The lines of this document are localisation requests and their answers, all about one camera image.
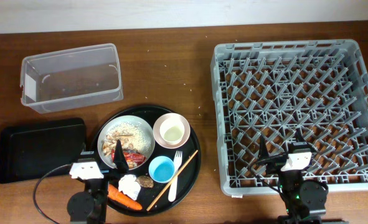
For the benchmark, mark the clear plastic bin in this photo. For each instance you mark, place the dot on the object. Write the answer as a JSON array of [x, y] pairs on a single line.
[[72, 78]]

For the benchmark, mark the black rectangular tray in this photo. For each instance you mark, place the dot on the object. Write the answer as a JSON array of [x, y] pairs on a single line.
[[30, 151]]

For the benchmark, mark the grey plate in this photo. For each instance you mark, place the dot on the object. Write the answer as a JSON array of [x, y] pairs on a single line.
[[114, 122]]

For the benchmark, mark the food scraps and rice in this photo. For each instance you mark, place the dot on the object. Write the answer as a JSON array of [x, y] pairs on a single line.
[[132, 137]]

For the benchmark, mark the orange carrot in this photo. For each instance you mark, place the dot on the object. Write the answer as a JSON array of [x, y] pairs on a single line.
[[116, 195]]

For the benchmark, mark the white cup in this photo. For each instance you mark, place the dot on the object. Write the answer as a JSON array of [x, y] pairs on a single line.
[[172, 131]]

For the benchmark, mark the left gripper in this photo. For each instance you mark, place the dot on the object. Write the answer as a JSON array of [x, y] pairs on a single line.
[[119, 163]]

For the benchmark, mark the white tissue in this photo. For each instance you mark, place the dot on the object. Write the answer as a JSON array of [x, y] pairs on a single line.
[[129, 186]]

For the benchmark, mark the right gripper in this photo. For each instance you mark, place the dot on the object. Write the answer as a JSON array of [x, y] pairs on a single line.
[[276, 164]]

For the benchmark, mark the grey dishwasher rack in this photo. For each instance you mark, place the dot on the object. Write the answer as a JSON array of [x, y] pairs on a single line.
[[273, 89]]

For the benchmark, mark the brown walnut shell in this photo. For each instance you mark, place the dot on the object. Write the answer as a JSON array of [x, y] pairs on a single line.
[[145, 181]]

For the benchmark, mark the wooden chopstick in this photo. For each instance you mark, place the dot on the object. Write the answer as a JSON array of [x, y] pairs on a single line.
[[172, 180]]

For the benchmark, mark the round black serving tray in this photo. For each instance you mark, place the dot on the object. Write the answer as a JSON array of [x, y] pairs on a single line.
[[185, 180]]

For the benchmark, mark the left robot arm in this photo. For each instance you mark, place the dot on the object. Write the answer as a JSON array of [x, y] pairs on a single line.
[[89, 206]]

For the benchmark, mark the pink bowl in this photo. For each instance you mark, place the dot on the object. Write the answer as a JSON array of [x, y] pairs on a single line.
[[158, 137]]

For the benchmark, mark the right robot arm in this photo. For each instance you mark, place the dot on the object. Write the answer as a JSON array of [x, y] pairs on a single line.
[[304, 199]]

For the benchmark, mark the red snack wrapper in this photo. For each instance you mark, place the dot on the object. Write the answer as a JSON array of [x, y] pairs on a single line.
[[133, 158]]

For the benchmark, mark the blue cup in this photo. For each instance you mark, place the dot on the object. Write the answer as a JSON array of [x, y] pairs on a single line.
[[161, 169]]

